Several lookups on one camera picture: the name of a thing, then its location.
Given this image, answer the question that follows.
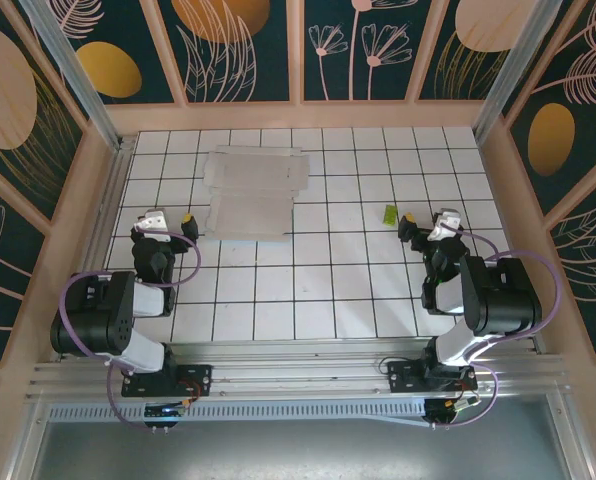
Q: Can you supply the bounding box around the white blue paper box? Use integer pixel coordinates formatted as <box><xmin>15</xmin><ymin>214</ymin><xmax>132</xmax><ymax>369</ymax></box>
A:
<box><xmin>201</xmin><ymin>144</ymin><xmax>312</xmax><ymax>244</ymax></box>

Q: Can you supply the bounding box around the black controller board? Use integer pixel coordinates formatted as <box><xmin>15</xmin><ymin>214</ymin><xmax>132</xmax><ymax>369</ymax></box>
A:
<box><xmin>424</xmin><ymin>397</ymin><xmax>482</xmax><ymax>430</ymax></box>
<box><xmin>142</xmin><ymin>402</ymin><xmax>188</xmax><ymax>432</ymax></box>

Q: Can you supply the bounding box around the grey metal sheet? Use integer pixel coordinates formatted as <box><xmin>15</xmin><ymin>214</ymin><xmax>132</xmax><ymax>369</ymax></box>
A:
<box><xmin>27</xmin><ymin>419</ymin><xmax>572</xmax><ymax>480</ymax></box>

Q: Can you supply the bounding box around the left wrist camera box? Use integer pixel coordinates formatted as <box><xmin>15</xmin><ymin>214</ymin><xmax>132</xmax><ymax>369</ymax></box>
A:
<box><xmin>136</xmin><ymin>208</ymin><xmax>172</xmax><ymax>235</ymax></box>

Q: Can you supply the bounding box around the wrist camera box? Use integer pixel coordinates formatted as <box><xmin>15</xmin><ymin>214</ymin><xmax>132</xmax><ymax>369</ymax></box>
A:
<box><xmin>136</xmin><ymin>208</ymin><xmax>172</xmax><ymax>235</ymax></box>
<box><xmin>430</xmin><ymin>209</ymin><xmax>463</xmax><ymax>241</ymax></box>

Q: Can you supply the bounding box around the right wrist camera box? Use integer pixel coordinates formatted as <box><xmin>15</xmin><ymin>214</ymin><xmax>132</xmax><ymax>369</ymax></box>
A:
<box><xmin>430</xmin><ymin>209</ymin><xmax>463</xmax><ymax>241</ymax></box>

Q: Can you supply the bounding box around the aluminium side rail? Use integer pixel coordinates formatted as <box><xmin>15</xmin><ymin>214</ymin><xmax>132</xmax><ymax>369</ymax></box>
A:
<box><xmin>57</xmin><ymin>137</ymin><xmax>138</xmax><ymax>361</ymax></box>

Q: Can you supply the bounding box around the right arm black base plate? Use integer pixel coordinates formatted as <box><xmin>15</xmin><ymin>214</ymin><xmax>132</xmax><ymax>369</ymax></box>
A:
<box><xmin>386</xmin><ymin>358</ymin><xmax>479</xmax><ymax>394</ymax></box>

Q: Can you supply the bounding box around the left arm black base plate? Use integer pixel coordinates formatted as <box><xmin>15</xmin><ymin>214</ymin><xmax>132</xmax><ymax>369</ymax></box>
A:
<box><xmin>121</xmin><ymin>363</ymin><xmax>214</xmax><ymax>399</ymax></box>

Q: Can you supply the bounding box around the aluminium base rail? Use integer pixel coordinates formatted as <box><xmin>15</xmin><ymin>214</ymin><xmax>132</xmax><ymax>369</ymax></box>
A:
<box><xmin>25</xmin><ymin>337</ymin><xmax>577</xmax><ymax>401</ymax></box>

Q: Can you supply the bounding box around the aluminium frame post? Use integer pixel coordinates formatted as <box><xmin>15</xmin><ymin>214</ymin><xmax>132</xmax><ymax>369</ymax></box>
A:
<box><xmin>20</xmin><ymin>0</ymin><xmax>125</xmax><ymax>149</ymax></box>
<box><xmin>471</xmin><ymin>0</ymin><xmax>565</xmax><ymax>146</ymax></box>

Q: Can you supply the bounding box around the grey slotted cable duct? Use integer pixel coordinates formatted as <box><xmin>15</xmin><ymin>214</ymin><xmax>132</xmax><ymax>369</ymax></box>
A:
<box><xmin>47</xmin><ymin>403</ymin><xmax>429</xmax><ymax>422</ymax></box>

